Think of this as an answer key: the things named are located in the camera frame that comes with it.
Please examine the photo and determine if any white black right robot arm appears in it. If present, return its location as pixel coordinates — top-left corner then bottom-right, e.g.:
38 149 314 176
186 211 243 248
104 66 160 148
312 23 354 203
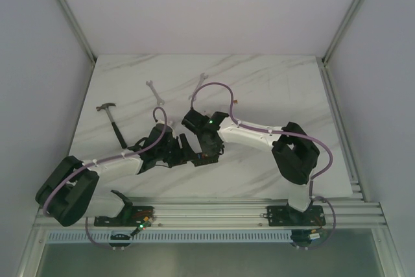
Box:
182 109 320 224

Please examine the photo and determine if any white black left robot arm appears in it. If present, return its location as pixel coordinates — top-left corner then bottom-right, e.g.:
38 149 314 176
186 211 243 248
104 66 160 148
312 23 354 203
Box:
35 123 202 227

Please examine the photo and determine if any small claw hammer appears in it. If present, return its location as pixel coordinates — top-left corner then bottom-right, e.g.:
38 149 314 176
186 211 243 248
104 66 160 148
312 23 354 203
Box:
96 102 127 149

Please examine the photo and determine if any aluminium frame rail right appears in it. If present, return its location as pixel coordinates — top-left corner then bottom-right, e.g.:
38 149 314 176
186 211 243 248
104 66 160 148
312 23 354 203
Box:
320 0 383 64

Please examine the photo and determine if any aluminium frame post left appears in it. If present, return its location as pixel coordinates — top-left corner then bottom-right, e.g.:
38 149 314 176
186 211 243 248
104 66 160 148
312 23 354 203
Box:
38 0 97 64

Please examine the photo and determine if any black fuse box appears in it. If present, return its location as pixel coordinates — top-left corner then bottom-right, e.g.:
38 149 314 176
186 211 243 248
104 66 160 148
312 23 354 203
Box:
191 152 219 167

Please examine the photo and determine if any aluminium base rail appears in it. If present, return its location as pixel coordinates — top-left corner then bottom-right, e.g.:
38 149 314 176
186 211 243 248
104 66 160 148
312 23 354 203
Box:
34 195 388 231

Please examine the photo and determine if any slotted grey cable duct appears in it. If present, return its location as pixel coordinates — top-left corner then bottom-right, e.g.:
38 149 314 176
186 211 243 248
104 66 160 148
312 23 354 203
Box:
45 230 292 244

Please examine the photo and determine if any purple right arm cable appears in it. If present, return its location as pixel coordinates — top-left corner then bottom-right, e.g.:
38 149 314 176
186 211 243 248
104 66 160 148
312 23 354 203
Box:
190 82 338 252

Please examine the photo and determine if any silver open-end wrench right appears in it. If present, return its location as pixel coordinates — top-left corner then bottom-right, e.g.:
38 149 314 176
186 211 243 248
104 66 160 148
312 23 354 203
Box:
188 73 209 102

